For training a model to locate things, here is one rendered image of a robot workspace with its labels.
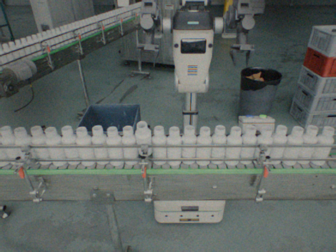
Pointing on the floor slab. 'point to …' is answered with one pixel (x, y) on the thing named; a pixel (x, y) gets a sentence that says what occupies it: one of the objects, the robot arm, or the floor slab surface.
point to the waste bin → (258, 91)
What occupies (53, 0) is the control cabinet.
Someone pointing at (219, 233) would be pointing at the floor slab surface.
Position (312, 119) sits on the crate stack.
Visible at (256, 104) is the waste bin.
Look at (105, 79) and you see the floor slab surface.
